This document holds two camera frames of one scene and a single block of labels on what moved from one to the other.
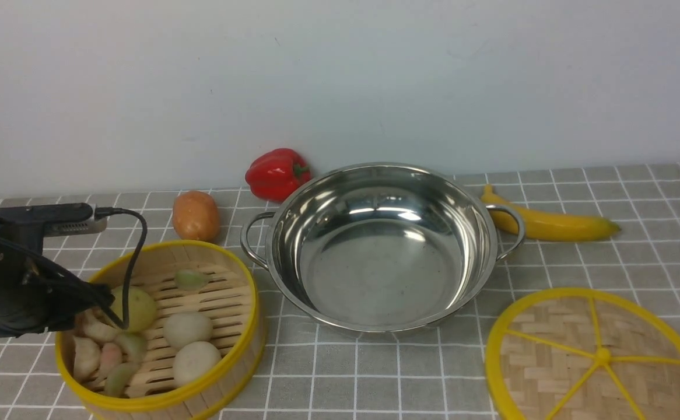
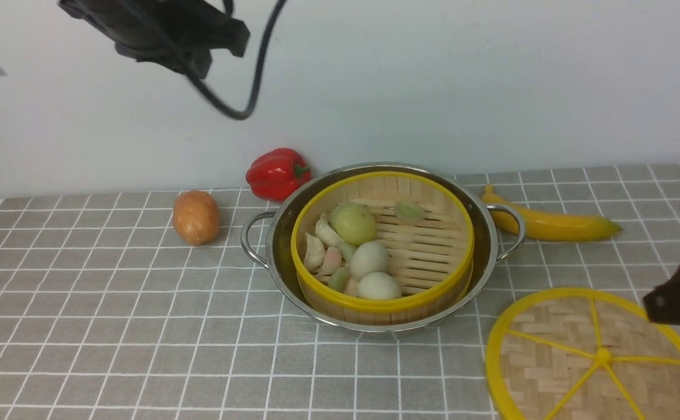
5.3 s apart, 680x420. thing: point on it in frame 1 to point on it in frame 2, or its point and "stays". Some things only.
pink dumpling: x=111 y=355 to x=332 y=261
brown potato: x=196 y=216 stays
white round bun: x=192 y=360 to x=378 y=285
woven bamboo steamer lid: x=588 y=353 stays
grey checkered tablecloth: x=663 y=249 stays
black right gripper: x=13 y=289 to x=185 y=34
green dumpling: x=117 y=380 to x=339 y=279
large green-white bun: x=142 y=308 to x=354 y=221
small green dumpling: x=191 y=279 to x=408 y=210
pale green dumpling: x=133 y=346 to x=346 y=250
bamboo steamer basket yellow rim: x=196 y=338 to x=379 y=247
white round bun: x=182 y=328 to x=368 y=257
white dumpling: x=98 y=323 to x=327 y=233
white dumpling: x=87 y=358 to x=314 y=254
